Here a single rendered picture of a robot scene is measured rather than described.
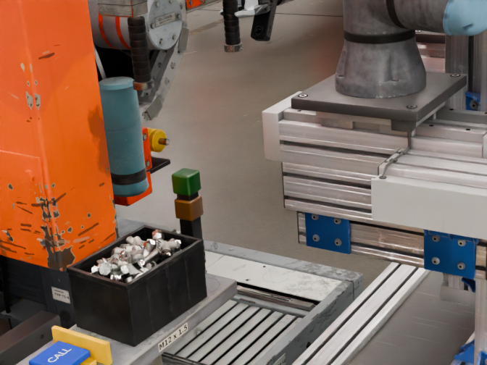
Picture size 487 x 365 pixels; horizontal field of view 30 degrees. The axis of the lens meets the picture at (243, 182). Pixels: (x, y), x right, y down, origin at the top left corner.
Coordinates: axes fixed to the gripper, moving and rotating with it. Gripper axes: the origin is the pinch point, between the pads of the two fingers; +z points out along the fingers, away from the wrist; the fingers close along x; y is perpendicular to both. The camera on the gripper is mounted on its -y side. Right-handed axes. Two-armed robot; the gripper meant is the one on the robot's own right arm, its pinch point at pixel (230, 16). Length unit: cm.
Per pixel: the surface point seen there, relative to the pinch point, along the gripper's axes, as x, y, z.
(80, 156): 9, -12, 64
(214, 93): -139, -83, -185
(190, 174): 24, -17, 53
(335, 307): 19, -78, -10
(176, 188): 22, -20, 54
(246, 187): -56, -83, -84
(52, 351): 21, -35, 89
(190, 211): 25, -24, 54
